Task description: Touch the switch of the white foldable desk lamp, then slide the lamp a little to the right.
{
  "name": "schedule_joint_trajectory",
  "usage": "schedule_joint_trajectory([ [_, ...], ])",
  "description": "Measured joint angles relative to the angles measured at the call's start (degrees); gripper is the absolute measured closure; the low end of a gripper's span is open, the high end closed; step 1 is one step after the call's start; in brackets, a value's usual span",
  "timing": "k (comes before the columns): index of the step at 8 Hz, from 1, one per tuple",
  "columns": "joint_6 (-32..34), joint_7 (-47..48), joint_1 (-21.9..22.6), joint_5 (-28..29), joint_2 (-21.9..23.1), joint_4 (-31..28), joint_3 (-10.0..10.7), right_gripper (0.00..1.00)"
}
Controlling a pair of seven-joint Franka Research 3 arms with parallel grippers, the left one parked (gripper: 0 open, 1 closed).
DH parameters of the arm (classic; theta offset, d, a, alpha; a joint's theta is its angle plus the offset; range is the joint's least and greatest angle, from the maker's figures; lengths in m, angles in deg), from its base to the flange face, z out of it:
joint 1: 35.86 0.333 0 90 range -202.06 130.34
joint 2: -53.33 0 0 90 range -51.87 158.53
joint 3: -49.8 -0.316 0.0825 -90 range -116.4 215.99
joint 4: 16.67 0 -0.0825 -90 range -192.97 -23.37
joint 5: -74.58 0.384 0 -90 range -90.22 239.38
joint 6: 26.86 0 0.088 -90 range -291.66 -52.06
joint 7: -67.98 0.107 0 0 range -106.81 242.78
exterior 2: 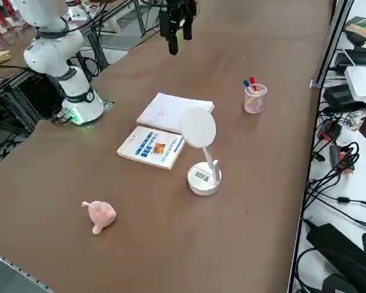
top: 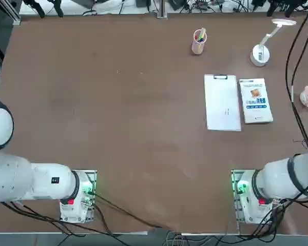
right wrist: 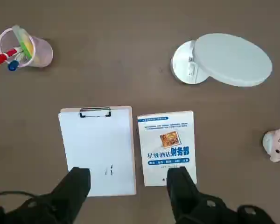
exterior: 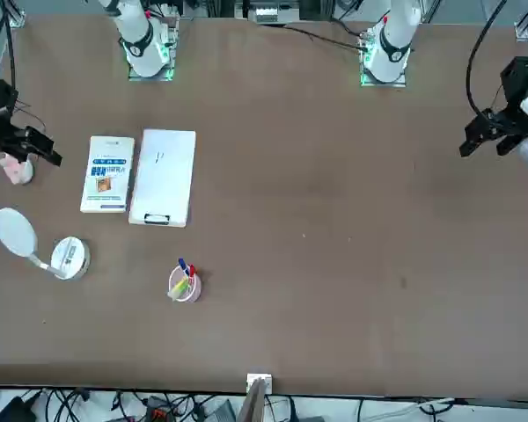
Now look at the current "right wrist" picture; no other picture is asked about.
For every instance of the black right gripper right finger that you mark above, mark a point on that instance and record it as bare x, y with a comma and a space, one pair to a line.
184, 198

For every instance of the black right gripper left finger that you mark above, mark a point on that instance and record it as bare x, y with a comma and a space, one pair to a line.
67, 196

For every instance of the white foldable desk lamp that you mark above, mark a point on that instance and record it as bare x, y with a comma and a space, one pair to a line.
233, 60

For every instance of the white and blue book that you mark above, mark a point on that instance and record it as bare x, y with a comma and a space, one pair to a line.
168, 130

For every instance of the pink plush pig toy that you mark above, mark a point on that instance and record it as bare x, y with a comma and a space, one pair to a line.
277, 144

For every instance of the blue capped marker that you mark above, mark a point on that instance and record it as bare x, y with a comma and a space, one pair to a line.
12, 66

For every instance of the pink translucent pen cup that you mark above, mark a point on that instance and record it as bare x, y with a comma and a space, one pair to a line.
43, 52

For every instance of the red capped marker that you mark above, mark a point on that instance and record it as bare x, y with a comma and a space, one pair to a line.
0, 58

